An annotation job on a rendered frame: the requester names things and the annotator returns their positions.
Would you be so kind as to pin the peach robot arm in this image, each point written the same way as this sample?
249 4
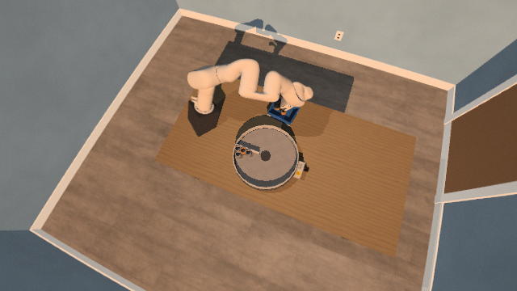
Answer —
275 84

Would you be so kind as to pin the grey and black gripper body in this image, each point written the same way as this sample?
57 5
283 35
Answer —
283 104

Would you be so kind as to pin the blue crate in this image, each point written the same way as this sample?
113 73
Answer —
287 118

